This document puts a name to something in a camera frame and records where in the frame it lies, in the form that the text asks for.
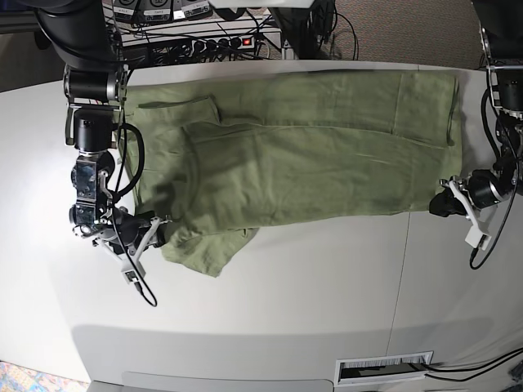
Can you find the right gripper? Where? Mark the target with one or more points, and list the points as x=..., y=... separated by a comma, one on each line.
x=128, y=236

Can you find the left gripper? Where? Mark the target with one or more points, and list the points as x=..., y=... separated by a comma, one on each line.
x=467, y=196

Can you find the green T-shirt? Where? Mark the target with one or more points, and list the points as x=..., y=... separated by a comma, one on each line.
x=226, y=157

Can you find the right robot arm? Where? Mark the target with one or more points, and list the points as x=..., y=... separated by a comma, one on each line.
x=95, y=86

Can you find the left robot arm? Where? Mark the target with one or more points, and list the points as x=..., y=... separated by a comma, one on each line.
x=501, y=111

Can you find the grey table leg column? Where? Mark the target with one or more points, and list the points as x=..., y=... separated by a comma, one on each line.
x=288, y=22

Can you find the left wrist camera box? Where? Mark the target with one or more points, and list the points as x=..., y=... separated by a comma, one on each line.
x=477, y=238

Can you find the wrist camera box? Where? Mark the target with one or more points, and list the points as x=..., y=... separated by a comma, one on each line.
x=131, y=275
x=477, y=238

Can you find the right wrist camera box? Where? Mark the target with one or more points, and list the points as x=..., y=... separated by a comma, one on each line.
x=131, y=275

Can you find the table cable grommet slot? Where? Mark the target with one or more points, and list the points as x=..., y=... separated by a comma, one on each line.
x=381, y=370

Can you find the black power strip red switch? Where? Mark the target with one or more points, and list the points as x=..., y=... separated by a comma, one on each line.
x=247, y=43

